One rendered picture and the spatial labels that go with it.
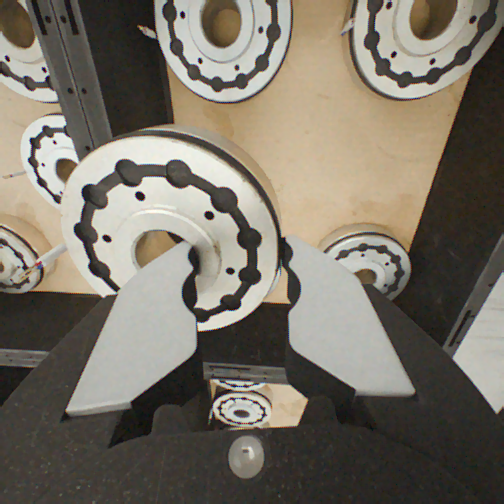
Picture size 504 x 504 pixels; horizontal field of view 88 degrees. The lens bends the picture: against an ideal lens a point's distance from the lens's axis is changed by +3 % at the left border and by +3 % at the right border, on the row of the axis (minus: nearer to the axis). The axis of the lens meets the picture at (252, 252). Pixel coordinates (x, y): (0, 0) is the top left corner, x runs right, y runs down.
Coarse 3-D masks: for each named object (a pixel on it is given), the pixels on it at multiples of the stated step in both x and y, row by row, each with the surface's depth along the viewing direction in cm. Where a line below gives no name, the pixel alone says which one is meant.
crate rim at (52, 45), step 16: (32, 0) 14; (48, 0) 14; (32, 16) 14; (48, 16) 15; (48, 32) 15; (48, 48) 15; (64, 48) 15; (48, 64) 16; (64, 64) 15; (64, 80) 16; (64, 96) 16; (64, 112) 17; (80, 112) 17; (80, 128) 17; (80, 144) 18; (80, 160) 18; (0, 352) 30; (16, 352) 30; (32, 352) 30; (48, 352) 30
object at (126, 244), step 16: (144, 208) 11; (160, 208) 11; (176, 208) 11; (128, 224) 11; (144, 224) 11; (160, 224) 11; (176, 224) 11; (192, 224) 11; (128, 240) 11; (192, 240) 11; (208, 240) 11; (128, 256) 12; (208, 256) 11; (128, 272) 12; (208, 272) 12; (208, 288) 12
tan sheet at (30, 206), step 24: (0, 96) 26; (24, 96) 26; (0, 120) 27; (24, 120) 27; (0, 144) 28; (0, 168) 30; (0, 192) 31; (24, 192) 31; (24, 216) 33; (48, 216) 32; (48, 240) 34; (72, 264) 36; (48, 288) 38; (72, 288) 38
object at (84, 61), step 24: (72, 0) 14; (72, 24) 15; (72, 48) 15; (96, 72) 16; (96, 96) 16; (96, 120) 17; (96, 144) 18; (480, 264) 20; (480, 288) 21; (456, 312) 23; (456, 336) 24; (216, 360) 29; (240, 360) 29
